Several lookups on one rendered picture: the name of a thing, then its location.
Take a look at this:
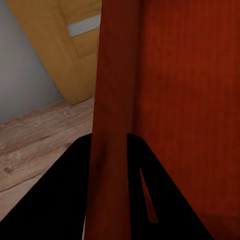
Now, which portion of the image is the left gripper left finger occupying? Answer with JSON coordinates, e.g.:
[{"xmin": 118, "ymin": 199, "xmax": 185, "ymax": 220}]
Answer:
[{"xmin": 0, "ymin": 133, "xmax": 92, "ymax": 240}]

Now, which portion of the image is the storage box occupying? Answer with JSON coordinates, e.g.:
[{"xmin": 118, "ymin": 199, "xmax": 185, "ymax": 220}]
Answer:
[{"xmin": 84, "ymin": 0, "xmax": 240, "ymax": 240}]

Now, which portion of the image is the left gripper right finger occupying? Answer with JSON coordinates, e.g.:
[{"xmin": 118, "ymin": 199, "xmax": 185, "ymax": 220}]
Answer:
[{"xmin": 127, "ymin": 133, "xmax": 214, "ymax": 240}]

